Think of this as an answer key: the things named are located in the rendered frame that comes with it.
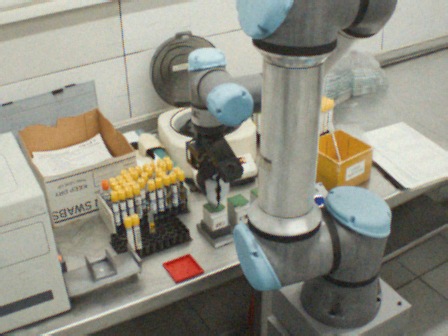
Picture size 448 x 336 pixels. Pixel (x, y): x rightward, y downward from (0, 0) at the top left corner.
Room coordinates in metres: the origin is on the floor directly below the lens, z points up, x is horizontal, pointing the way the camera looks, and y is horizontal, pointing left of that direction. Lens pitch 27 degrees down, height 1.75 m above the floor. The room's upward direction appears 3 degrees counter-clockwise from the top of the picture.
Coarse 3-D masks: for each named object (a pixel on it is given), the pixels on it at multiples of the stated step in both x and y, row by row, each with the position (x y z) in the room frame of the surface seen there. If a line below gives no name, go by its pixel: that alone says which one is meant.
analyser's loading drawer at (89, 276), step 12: (108, 252) 0.97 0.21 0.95; (132, 252) 0.98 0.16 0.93; (96, 264) 0.97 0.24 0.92; (108, 264) 0.97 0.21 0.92; (120, 264) 0.97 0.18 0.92; (132, 264) 0.97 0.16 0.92; (72, 276) 0.93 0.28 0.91; (84, 276) 0.93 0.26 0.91; (96, 276) 0.93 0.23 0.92; (108, 276) 0.93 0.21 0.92; (120, 276) 0.93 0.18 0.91; (72, 288) 0.89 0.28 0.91; (84, 288) 0.90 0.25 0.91
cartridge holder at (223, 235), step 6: (204, 222) 1.11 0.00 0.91; (198, 228) 1.13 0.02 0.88; (204, 228) 1.11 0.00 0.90; (210, 228) 1.09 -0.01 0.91; (222, 228) 1.09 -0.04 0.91; (228, 228) 1.09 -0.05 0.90; (204, 234) 1.10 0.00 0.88; (210, 234) 1.08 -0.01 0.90; (216, 234) 1.08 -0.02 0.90; (222, 234) 1.09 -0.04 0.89; (228, 234) 1.09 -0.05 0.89; (210, 240) 1.08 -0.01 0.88; (216, 240) 1.07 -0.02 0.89; (222, 240) 1.07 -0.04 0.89; (228, 240) 1.07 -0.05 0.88; (216, 246) 1.06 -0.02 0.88
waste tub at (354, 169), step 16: (320, 144) 1.37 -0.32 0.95; (336, 144) 1.40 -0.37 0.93; (352, 144) 1.36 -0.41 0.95; (368, 144) 1.31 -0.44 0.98; (320, 160) 1.28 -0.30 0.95; (336, 160) 1.39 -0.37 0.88; (352, 160) 1.25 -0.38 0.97; (368, 160) 1.29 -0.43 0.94; (320, 176) 1.28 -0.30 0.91; (336, 176) 1.23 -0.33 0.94; (352, 176) 1.26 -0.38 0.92; (368, 176) 1.29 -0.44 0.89
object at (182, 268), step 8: (184, 256) 1.03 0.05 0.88; (168, 264) 1.01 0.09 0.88; (176, 264) 1.01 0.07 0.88; (184, 264) 1.00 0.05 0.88; (192, 264) 1.00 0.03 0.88; (168, 272) 0.98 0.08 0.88; (176, 272) 0.98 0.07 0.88; (184, 272) 0.98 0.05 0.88; (192, 272) 0.98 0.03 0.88; (200, 272) 0.97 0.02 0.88; (176, 280) 0.95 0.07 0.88
